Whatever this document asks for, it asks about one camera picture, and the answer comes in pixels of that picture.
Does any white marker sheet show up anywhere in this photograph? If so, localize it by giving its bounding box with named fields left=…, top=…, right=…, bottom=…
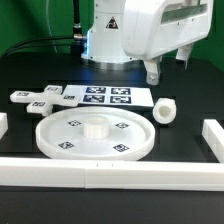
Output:
left=64, top=85, right=154, bottom=107

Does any black vertical cable connector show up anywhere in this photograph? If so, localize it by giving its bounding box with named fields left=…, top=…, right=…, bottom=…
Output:
left=72, top=0, right=82, bottom=34

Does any white barrier block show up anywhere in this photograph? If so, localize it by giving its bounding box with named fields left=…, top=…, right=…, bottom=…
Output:
left=202, top=119, right=224, bottom=163
left=0, top=113, right=8, bottom=139

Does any white cross-shaped table base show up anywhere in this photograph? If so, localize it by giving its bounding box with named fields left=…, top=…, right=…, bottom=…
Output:
left=10, top=85, right=80, bottom=117

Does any white round table top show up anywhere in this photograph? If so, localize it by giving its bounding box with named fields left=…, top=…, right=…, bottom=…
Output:
left=36, top=106, right=155, bottom=161

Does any white front barrier rail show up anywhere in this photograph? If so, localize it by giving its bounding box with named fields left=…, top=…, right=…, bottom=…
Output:
left=0, top=157, right=224, bottom=191

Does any white left barrier block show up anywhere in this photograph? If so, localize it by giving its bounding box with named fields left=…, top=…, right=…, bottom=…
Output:
left=0, top=113, right=8, bottom=139

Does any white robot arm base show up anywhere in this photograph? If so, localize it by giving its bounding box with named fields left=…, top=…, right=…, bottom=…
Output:
left=81, top=0, right=140, bottom=70

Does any black cable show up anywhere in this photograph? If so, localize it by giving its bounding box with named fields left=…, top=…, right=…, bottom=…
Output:
left=0, top=35, right=88, bottom=58

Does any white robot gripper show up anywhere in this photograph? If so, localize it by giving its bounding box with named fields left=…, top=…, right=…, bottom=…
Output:
left=122, top=0, right=214, bottom=85

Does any white right barrier block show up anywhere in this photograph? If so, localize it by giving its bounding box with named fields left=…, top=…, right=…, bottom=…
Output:
left=202, top=119, right=224, bottom=163

